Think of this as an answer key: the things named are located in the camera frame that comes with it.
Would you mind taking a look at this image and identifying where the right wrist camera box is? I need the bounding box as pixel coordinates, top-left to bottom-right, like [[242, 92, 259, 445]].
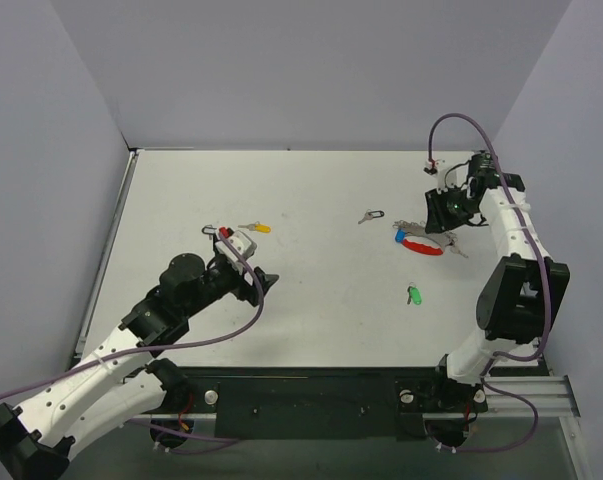
[[423, 158, 453, 180]]

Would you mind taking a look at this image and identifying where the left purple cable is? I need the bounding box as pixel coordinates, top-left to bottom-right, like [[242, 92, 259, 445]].
[[0, 249, 267, 455]]

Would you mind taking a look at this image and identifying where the key with yellow tag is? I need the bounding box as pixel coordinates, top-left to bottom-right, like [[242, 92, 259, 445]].
[[239, 222, 272, 234]]

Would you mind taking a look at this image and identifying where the purple cable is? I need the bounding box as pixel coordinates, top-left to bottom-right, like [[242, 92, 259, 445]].
[[0, 249, 267, 455], [428, 113, 553, 455]]

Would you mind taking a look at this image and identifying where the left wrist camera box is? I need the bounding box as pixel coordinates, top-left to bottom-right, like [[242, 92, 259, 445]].
[[214, 227, 257, 269]]

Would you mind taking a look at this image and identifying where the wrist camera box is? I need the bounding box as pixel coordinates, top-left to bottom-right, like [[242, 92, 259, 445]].
[[423, 158, 453, 180], [214, 227, 257, 269]]

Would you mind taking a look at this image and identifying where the key with large black tag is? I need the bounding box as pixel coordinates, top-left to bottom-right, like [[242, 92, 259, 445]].
[[201, 225, 217, 239]]

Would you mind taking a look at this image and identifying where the aluminium frame rail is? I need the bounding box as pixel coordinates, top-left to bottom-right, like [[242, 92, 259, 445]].
[[484, 376, 580, 418]]

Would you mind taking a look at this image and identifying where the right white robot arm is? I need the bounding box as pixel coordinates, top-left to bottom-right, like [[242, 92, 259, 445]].
[[425, 152, 570, 409]]

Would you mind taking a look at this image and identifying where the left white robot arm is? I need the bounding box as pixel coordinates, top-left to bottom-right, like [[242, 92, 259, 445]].
[[0, 252, 279, 479]]

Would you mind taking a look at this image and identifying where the red-handled metal keyring holder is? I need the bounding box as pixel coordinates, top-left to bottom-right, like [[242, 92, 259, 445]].
[[393, 220, 468, 258]]

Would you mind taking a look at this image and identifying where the blue key tag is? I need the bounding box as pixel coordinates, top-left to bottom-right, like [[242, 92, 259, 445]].
[[394, 229, 406, 243]]

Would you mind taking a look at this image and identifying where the key with green tag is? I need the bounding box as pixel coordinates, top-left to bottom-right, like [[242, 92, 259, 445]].
[[407, 283, 423, 305]]

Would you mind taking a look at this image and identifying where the key with small black tag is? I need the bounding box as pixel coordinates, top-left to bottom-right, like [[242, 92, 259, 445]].
[[358, 210, 385, 225]]

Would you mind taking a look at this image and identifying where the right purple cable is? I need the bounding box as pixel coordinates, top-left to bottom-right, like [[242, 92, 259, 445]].
[[428, 113, 553, 455]]

